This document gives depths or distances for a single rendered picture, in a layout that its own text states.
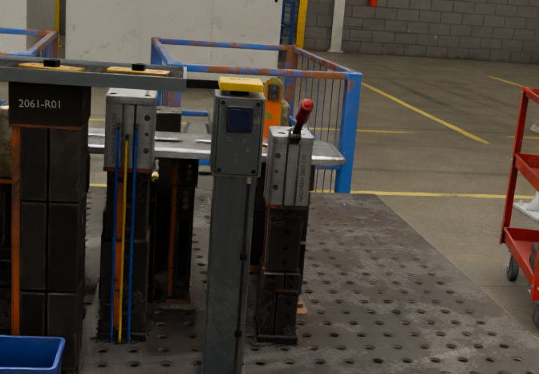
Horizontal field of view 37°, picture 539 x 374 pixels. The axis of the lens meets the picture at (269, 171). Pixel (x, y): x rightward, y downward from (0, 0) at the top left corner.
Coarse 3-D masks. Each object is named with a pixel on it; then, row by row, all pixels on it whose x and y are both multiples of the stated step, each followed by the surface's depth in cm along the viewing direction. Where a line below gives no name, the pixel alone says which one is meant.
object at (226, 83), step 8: (224, 80) 113; (232, 80) 114; (240, 80) 114; (248, 80) 115; (256, 80) 116; (224, 88) 112; (232, 88) 112; (240, 88) 112; (248, 88) 112; (256, 88) 112
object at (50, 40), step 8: (0, 32) 422; (8, 32) 423; (16, 32) 423; (24, 32) 424; (32, 32) 425; (40, 32) 425; (48, 32) 424; (56, 32) 422; (40, 40) 372; (48, 40) 383; (56, 40) 425; (32, 48) 336; (40, 48) 351; (48, 48) 426; (56, 48) 426; (32, 56) 324; (48, 56) 427; (56, 56) 427; (0, 104) 431
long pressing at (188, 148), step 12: (96, 132) 151; (156, 132) 155; (168, 132) 156; (180, 132) 157; (96, 144) 140; (156, 144) 145; (168, 144) 146; (180, 144) 146; (192, 144) 147; (204, 144) 148; (264, 144) 153; (324, 144) 156; (156, 156) 141; (168, 156) 141; (180, 156) 141; (192, 156) 141; (204, 156) 141; (264, 156) 143; (312, 156) 144; (324, 156) 145; (336, 156) 145
